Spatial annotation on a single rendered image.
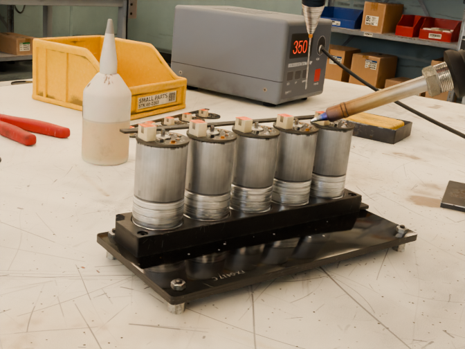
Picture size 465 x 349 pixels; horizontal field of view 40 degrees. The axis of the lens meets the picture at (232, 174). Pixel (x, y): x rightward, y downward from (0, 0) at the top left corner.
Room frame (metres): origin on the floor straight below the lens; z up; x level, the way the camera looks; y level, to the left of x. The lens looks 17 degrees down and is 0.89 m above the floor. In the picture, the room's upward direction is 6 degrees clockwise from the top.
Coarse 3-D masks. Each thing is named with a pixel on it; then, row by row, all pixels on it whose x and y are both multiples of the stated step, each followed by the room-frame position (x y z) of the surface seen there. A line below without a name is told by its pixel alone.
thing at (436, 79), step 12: (432, 72) 0.33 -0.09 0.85; (444, 72) 0.32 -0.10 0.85; (396, 84) 0.33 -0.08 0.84; (408, 84) 0.33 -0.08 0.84; (420, 84) 0.33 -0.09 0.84; (432, 84) 0.32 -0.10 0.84; (444, 84) 0.32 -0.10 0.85; (372, 96) 0.33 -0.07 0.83; (384, 96) 0.33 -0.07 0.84; (396, 96) 0.33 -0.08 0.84; (408, 96) 0.33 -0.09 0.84; (336, 108) 0.33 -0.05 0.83; (348, 108) 0.33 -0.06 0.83; (360, 108) 0.33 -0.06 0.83; (372, 108) 0.33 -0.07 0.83
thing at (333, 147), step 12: (324, 132) 0.35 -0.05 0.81; (336, 132) 0.35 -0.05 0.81; (348, 132) 0.35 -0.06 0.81; (324, 144) 0.35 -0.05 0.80; (336, 144) 0.35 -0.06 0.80; (348, 144) 0.35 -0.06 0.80; (324, 156) 0.35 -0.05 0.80; (336, 156) 0.35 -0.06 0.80; (348, 156) 0.36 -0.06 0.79; (324, 168) 0.35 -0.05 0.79; (336, 168) 0.35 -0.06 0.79; (312, 180) 0.35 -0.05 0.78; (324, 180) 0.35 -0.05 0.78; (336, 180) 0.35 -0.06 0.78; (312, 192) 0.35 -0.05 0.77; (324, 192) 0.35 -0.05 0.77; (336, 192) 0.35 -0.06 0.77
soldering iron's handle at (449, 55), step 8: (448, 56) 0.32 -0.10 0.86; (456, 56) 0.32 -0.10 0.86; (464, 56) 0.32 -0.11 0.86; (448, 64) 0.32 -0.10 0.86; (456, 64) 0.32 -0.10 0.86; (464, 64) 0.32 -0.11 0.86; (456, 72) 0.32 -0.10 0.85; (464, 72) 0.32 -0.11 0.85; (456, 80) 0.32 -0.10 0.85; (464, 80) 0.32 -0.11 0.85; (456, 88) 0.32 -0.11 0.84; (464, 88) 0.32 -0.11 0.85
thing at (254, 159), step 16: (240, 144) 0.32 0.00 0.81; (256, 144) 0.31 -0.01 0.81; (272, 144) 0.32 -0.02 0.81; (240, 160) 0.32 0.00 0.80; (256, 160) 0.31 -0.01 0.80; (272, 160) 0.32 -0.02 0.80; (240, 176) 0.32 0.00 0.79; (256, 176) 0.31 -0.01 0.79; (272, 176) 0.32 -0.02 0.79; (240, 192) 0.31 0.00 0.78; (256, 192) 0.31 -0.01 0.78; (272, 192) 0.32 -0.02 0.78; (240, 208) 0.31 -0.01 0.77; (256, 208) 0.31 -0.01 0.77
